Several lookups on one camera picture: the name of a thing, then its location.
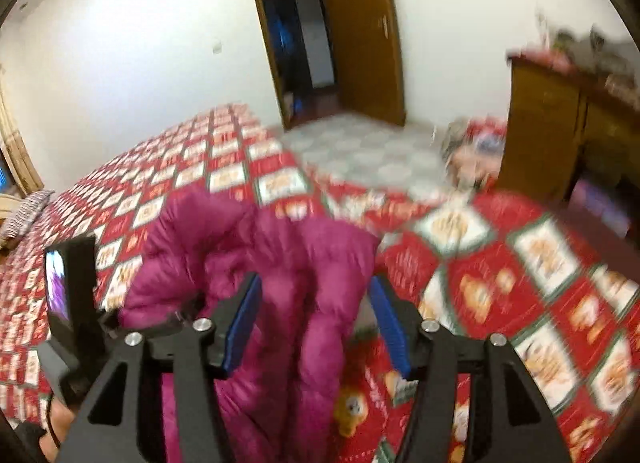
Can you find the person's left forearm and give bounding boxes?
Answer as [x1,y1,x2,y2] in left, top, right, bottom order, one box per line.
[15,398,81,463]

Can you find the magenta puffer jacket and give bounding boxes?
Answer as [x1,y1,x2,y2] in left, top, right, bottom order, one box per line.
[117,189,381,463]

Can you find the grey patterned pillow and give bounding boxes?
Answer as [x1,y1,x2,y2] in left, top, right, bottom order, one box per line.
[0,189,56,244]

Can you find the clutter of small household things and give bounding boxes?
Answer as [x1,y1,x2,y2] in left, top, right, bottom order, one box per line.
[507,8,640,88]

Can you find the blue hanging cloth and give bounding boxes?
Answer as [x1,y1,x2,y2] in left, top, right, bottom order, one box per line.
[272,8,293,58]

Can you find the red checkered printed blanket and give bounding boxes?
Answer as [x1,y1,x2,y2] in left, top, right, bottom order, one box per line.
[0,103,640,463]

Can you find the purple box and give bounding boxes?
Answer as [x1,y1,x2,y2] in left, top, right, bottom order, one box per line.
[570,178,632,239]

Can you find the beige floral curtain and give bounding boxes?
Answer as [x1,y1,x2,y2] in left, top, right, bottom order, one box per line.
[0,78,46,196]

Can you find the brown wooden door frame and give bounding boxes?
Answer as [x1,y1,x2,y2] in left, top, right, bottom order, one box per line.
[243,0,341,131]

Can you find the brown wooden door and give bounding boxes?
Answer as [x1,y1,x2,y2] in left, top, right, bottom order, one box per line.
[316,0,407,128]

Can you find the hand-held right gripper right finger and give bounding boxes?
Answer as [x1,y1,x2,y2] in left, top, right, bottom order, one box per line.
[369,274,573,463]

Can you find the pile of colourful bags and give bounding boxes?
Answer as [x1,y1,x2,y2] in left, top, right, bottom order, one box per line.
[440,115,508,188]

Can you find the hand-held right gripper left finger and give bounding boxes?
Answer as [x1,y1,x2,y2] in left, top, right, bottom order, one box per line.
[55,272,264,463]

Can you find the brown wooden cabinet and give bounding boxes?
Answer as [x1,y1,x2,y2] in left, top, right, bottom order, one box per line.
[492,55,640,239]

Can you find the black cable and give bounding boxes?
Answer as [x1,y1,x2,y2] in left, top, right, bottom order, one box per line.
[46,390,63,449]

